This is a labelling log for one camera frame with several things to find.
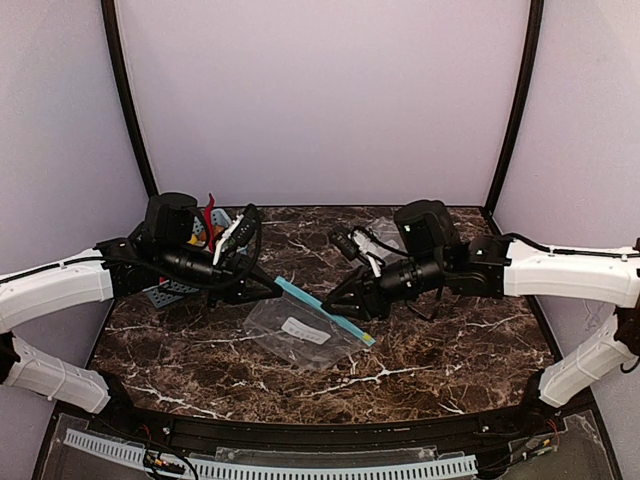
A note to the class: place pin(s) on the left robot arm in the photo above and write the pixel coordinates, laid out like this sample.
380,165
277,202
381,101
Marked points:
177,241

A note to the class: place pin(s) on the blue perforated plastic basket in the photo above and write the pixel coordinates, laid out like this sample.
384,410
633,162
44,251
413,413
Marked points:
169,290

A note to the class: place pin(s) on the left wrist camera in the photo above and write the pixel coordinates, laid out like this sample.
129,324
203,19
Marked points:
237,236

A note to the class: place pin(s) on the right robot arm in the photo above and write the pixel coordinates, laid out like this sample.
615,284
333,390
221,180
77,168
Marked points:
434,257

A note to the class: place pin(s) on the black corner post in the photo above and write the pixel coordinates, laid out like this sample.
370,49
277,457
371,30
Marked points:
525,74
123,87

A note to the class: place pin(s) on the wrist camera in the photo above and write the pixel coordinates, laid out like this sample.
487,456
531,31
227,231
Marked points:
340,238
237,236

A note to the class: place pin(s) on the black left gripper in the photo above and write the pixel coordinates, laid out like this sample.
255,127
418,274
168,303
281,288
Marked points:
233,279

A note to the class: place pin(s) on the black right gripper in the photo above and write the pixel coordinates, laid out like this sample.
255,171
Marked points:
370,292

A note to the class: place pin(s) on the red toy chili pepper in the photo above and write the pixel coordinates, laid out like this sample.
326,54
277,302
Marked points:
208,233

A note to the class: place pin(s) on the left black corner post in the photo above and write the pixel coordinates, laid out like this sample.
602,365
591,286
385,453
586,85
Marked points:
123,87

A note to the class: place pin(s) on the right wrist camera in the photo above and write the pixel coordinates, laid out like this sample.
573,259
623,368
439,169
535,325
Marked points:
340,238

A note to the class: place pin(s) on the black front table rail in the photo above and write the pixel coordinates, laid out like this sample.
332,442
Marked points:
483,432

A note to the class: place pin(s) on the grey slotted cable duct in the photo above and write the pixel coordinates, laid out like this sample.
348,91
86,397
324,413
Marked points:
233,463

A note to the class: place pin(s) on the right black corner post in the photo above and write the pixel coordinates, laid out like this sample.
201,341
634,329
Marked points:
525,74

